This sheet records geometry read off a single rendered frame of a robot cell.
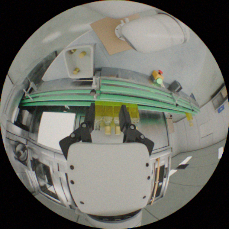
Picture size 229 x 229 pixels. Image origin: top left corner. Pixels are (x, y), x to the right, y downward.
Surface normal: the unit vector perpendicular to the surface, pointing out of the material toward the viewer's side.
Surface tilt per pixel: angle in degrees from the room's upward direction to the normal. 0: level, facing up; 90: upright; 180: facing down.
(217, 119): 90
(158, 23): 35
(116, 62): 0
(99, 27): 1
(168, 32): 4
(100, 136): 90
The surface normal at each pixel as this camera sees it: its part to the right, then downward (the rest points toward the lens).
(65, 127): 0.17, -0.41
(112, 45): 0.03, 0.91
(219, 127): -0.99, -0.05
